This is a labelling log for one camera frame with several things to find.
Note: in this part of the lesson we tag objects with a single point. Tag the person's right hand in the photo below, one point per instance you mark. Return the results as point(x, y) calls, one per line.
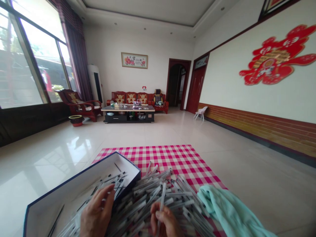
point(168, 223)

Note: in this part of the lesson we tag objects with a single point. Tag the person's left hand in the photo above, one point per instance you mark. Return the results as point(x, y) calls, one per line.
point(95, 212)

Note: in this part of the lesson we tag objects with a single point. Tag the single white pen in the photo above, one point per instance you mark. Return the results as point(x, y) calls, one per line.
point(163, 192)

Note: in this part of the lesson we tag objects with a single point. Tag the pile of white pens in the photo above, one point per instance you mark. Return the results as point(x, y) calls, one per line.
point(148, 187)

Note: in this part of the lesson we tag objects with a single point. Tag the white cardboard box blue outside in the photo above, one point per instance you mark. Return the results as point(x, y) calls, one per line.
point(108, 163)

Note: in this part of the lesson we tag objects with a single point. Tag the mint green cloth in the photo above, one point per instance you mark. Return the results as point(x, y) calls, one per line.
point(222, 205)

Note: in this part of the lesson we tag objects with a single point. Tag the pink white checkered tablecloth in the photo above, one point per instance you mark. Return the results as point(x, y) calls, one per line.
point(160, 153)

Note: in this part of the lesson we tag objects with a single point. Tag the red round basin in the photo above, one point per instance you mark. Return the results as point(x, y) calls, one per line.
point(76, 121)

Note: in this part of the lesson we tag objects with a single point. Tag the black coffee table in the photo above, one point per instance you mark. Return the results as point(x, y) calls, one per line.
point(128, 116)

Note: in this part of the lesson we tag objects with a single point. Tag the red wooden armchair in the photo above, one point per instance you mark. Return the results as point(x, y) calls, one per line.
point(74, 101)

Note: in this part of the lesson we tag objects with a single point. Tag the small pink chair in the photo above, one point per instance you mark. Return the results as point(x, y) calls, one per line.
point(200, 112)

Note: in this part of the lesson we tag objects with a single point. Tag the red wooden sofa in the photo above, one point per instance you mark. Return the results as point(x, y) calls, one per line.
point(130, 97)

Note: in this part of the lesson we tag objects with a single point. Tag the black massage cushion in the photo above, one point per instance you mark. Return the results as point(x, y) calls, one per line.
point(158, 97)

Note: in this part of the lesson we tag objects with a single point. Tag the white standing air conditioner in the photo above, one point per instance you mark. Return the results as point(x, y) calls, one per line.
point(95, 81)

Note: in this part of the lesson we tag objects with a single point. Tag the red wooden door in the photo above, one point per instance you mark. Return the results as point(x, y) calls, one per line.
point(196, 89)

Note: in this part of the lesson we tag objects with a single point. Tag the arched red doorway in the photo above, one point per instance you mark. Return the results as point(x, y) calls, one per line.
point(169, 84)

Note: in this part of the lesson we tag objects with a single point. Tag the framed flower picture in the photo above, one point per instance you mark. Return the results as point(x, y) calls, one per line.
point(134, 60)

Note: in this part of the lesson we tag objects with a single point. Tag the purple curtain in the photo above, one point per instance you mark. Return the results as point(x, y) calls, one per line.
point(76, 54)

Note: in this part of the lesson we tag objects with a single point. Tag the large window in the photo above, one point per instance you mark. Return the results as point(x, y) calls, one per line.
point(24, 61)

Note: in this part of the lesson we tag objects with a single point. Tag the red paper wall decoration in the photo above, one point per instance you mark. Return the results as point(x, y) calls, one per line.
point(269, 64)

